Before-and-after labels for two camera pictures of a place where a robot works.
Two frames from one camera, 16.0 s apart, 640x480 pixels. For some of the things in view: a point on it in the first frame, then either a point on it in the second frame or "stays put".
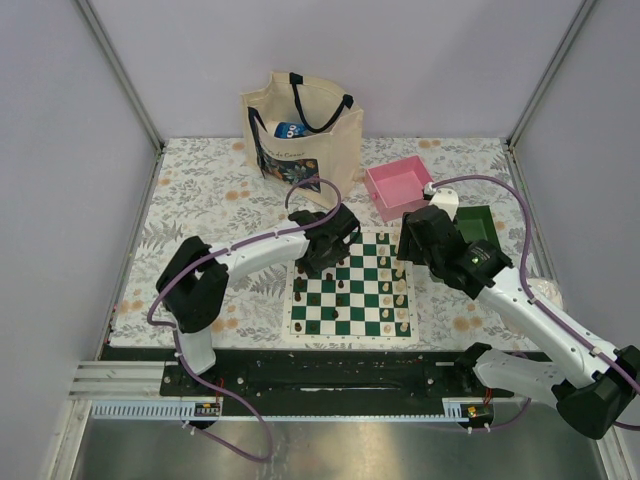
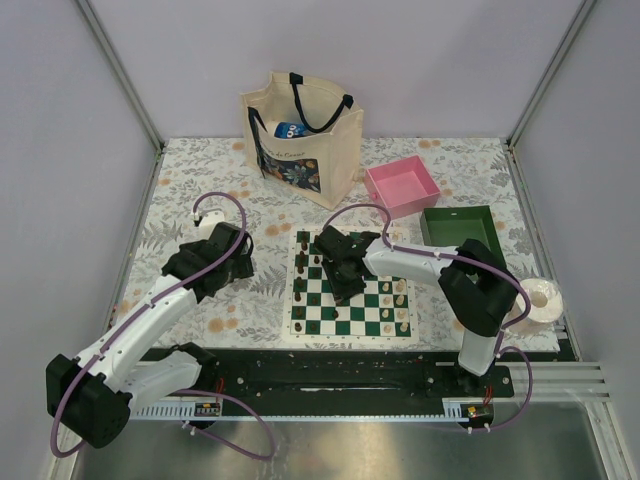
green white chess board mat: [370, 296] stays put
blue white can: [288, 130] stays put
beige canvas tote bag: [303, 136] stays put
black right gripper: [403, 245] -> [340, 291]
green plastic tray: [477, 223] stays put
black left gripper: [338, 253] -> [242, 267]
